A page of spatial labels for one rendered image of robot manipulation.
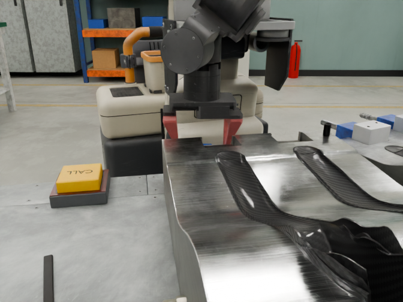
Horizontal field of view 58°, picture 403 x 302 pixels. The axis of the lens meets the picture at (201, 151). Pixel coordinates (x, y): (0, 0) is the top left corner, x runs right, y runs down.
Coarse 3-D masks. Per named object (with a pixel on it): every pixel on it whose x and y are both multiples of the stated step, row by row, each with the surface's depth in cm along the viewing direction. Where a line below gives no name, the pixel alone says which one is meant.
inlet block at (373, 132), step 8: (328, 120) 71; (336, 128) 67; (344, 128) 65; (352, 128) 64; (360, 128) 61; (368, 128) 60; (376, 128) 60; (384, 128) 61; (336, 136) 67; (344, 136) 65; (352, 136) 63; (360, 136) 62; (368, 136) 60; (376, 136) 61; (384, 136) 62; (368, 144) 61
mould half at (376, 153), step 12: (396, 132) 66; (348, 144) 61; (360, 144) 61; (372, 144) 61; (384, 144) 61; (396, 144) 61; (372, 156) 56; (384, 156) 56; (396, 156) 56; (384, 168) 53; (396, 168) 52; (396, 180) 52
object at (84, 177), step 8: (64, 168) 56; (72, 168) 56; (80, 168) 56; (88, 168) 56; (96, 168) 56; (64, 176) 54; (72, 176) 54; (80, 176) 54; (88, 176) 54; (96, 176) 54; (56, 184) 52; (64, 184) 52; (72, 184) 52; (80, 184) 53; (88, 184) 53; (96, 184) 53
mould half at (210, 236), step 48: (192, 144) 51; (288, 144) 51; (336, 144) 51; (192, 192) 39; (288, 192) 39; (384, 192) 40; (192, 240) 24; (240, 240) 24; (288, 240) 23; (192, 288) 25; (240, 288) 19; (288, 288) 19; (336, 288) 20
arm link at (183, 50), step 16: (192, 16) 44; (208, 16) 48; (256, 16) 49; (176, 32) 44; (192, 32) 44; (208, 32) 44; (224, 32) 47; (240, 32) 50; (160, 48) 46; (176, 48) 45; (192, 48) 44; (208, 48) 46; (176, 64) 46; (192, 64) 45
